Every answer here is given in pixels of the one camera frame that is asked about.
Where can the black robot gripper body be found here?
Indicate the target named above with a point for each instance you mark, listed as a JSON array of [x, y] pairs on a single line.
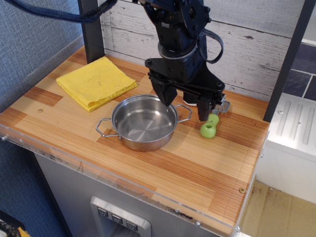
[[189, 75]]

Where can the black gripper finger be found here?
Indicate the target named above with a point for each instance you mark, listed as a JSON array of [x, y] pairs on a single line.
[[205, 106], [164, 90]]

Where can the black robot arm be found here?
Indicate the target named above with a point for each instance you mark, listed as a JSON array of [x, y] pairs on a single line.
[[180, 25]]

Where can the black right vertical post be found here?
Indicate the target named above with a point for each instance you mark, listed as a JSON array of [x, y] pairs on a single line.
[[294, 45]]

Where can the silver dispenser button panel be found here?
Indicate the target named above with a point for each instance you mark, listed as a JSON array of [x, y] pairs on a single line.
[[114, 221]]

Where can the plush sushi roll toy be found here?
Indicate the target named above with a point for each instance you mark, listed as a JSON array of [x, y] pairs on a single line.
[[190, 99]]

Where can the stainless steel pot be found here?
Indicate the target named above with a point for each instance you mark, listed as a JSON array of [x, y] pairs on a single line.
[[144, 123]]

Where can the yellow folded cloth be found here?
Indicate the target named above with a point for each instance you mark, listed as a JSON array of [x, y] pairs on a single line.
[[96, 83]]

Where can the green grey toy spatula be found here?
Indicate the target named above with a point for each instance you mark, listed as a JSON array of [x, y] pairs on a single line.
[[208, 129]]

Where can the grey toy fridge cabinet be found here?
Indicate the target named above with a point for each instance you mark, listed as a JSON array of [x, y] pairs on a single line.
[[74, 182]]

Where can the black vertical post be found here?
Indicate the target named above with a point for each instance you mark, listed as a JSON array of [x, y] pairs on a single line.
[[294, 45], [92, 33]]

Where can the white ribbed side unit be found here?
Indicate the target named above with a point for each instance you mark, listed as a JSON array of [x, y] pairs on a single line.
[[288, 159]]

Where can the yellow black object bottom corner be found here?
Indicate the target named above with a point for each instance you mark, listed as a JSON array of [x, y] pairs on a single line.
[[11, 227]]

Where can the black left vertical post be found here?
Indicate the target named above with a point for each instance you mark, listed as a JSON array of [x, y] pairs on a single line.
[[92, 33]]

